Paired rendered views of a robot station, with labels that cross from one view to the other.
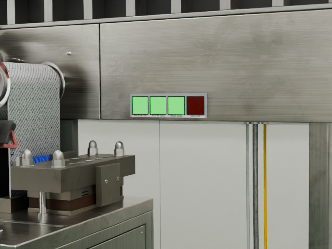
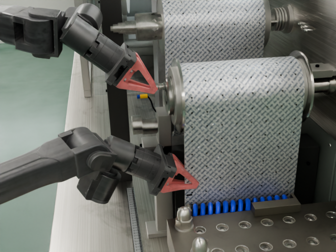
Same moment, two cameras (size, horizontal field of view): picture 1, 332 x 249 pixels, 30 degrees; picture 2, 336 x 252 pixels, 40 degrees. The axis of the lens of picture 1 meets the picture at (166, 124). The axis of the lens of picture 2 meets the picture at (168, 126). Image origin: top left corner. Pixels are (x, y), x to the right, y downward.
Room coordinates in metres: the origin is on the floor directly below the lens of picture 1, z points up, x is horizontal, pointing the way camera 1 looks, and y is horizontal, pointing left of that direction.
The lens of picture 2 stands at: (1.22, -0.22, 1.58)
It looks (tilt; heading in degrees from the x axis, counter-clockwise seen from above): 25 degrees down; 57
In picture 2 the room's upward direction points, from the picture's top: 1 degrees counter-clockwise
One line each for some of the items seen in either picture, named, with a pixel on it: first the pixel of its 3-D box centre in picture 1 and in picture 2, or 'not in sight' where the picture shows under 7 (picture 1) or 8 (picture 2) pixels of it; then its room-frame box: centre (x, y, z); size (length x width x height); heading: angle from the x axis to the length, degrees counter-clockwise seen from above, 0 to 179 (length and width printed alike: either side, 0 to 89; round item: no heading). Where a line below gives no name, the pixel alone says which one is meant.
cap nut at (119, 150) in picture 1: (119, 148); not in sight; (1.90, 0.14, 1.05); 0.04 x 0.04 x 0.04
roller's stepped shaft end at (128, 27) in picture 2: not in sight; (123, 27); (1.74, 0.75, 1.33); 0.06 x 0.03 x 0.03; 155
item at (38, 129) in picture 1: (35, 131); (241, 164); (1.79, 0.38, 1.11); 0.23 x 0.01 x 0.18; 155
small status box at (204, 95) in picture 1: (167, 105); not in sight; (1.83, -0.01, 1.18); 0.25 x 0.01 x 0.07; 65
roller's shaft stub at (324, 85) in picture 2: not in sight; (315, 85); (1.97, 0.36, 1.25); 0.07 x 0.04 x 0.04; 155
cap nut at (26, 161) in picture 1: (26, 157); (184, 216); (1.65, 0.37, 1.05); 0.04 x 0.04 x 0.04
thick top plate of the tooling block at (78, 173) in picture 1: (78, 170); (276, 245); (1.78, 0.25, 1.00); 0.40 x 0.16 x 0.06; 155
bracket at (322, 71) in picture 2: not in sight; (319, 69); (1.98, 0.36, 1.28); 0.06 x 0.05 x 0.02; 155
